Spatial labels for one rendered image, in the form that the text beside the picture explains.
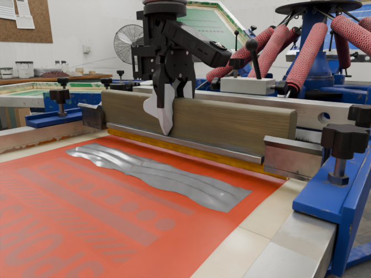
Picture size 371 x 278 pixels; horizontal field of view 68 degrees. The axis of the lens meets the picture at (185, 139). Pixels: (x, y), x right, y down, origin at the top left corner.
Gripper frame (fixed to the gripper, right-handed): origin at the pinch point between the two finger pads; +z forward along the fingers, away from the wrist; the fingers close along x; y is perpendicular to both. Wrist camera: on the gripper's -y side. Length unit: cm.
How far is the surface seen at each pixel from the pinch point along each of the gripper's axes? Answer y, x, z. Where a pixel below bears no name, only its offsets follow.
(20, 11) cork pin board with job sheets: 377, -140, -74
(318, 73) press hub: -5, -77, -6
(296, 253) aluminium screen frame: -26.9, 19.1, 2.1
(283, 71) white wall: 123, -411, 10
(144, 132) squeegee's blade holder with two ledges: 5.7, 2.8, 1.4
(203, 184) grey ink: -11.8, 9.0, 4.7
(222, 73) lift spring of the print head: 26, -59, -6
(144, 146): 8.4, 0.7, 5.2
